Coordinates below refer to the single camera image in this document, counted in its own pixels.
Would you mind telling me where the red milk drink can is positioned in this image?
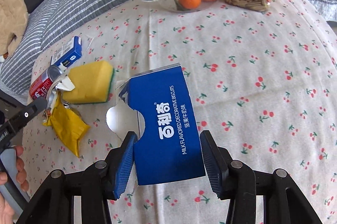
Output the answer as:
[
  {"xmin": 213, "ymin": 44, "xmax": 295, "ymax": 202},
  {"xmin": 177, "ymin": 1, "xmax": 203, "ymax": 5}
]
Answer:
[{"xmin": 29, "ymin": 65, "xmax": 63, "ymax": 100}]

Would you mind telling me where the yellow foil snack wrapper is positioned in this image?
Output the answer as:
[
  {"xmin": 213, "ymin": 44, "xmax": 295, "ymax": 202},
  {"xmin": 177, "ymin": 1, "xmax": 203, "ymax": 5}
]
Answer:
[{"xmin": 43, "ymin": 92, "xmax": 90, "ymax": 158}]

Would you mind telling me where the yellow green sponge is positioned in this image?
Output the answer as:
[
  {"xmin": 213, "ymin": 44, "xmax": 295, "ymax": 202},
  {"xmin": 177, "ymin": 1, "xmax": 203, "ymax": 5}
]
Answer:
[{"xmin": 62, "ymin": 61, "xmax": 114, "ymax": 104}]

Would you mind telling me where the blue biscuit box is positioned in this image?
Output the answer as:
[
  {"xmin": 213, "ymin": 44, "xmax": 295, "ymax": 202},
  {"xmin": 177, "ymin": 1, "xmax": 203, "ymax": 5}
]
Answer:
[{"xmin": 106, "ymin": 63, "xmax": 205, "ymax": 185}]

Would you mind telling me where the small blue white box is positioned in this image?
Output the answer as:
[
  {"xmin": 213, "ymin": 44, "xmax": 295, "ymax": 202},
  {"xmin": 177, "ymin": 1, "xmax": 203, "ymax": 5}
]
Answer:
[{"xmin": 50, "ymin": 36, "xmax": 82, "ymax": 69}]

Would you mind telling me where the beige fleece blanket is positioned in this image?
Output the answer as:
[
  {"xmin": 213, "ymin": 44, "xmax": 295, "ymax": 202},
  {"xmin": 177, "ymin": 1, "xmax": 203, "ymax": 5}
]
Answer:
[{"xmin": 0, "ymin": 0, "xmax": 29, "ymax": 63}]

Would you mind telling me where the cherry print tablecloth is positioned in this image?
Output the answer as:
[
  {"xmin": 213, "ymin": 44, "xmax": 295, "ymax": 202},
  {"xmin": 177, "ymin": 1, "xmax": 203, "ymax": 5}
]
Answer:
[{"xmin": 23, "ymin": 0, "xmax": 336, "ymax": 223}]

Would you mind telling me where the orange tangerine front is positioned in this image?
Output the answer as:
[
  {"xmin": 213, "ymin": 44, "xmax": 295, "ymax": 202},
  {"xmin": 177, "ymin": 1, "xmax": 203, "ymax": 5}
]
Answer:
[{"xmin": 178, "ymin": 0, "xmax": 202, "ymax": 9}]

